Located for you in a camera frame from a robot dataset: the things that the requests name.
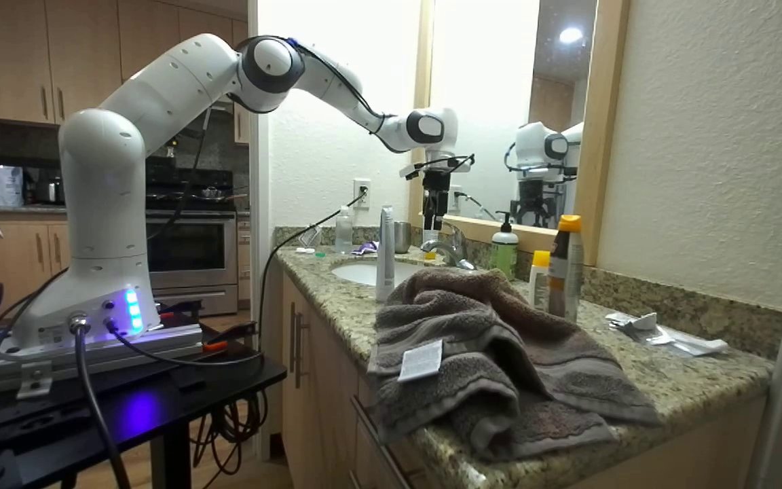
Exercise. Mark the yellow cap spray bottle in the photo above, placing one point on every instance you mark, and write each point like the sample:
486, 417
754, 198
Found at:
566, 266

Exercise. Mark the wall mirror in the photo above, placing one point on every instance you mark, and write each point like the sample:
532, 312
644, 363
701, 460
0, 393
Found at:
516, 76

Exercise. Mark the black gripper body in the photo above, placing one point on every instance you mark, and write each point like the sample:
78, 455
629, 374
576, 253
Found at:
436, 179

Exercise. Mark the white oval sink basin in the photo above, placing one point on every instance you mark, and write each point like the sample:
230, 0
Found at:
367, 273

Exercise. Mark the stainless steel oven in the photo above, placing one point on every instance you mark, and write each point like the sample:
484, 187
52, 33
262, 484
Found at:
190, 223

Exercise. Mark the white wall outlet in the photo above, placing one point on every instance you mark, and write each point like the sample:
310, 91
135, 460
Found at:
363, 192

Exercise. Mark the wooden vanity cabinet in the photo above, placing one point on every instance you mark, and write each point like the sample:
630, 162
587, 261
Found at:
327, 427

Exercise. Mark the white crumpled paper packet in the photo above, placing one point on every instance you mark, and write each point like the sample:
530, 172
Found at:
651, 333

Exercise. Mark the chrome faucet tap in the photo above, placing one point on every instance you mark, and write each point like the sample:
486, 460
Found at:
446, 253

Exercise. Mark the green soap dispenser bottle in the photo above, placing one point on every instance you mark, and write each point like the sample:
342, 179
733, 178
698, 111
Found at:
504, 250

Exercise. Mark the black robot table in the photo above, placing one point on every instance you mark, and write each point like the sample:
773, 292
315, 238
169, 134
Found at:
156, 407

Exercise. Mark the small yellow cap bottle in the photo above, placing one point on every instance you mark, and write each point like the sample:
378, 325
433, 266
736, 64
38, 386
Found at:
538, 278

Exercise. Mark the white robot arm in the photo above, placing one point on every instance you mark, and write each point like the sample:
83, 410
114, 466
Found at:
105, 164

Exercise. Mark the grey brown towel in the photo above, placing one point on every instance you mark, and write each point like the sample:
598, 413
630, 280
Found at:
467, 352

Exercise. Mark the clear small bottle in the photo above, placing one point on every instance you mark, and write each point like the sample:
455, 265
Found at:
342, 232

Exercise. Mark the wooden upper kitchen cabinets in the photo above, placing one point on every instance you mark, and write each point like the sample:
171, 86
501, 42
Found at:
63, 56

